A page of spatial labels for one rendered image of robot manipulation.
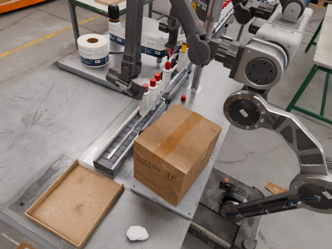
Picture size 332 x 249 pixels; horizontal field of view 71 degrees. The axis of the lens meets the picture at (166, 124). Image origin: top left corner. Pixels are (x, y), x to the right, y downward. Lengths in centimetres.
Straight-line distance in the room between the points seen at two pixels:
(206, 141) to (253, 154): 163
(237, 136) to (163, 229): 178
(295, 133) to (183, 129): 47
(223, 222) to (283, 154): 121
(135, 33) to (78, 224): 78
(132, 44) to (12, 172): 79
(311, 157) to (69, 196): 107
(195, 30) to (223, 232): 133
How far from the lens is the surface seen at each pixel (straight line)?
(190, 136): 95
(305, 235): 232
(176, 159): 86
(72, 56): 189
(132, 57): 95
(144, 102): 127
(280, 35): 84
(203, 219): 175
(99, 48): 168
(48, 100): 159
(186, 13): 84
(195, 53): 80
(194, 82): 165
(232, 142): 257
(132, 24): 94
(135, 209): 108
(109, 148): 119
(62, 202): 113
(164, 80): 146
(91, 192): 112
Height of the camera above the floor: 181
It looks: 45 degrees down
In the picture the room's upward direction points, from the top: 8 degrees clockwise
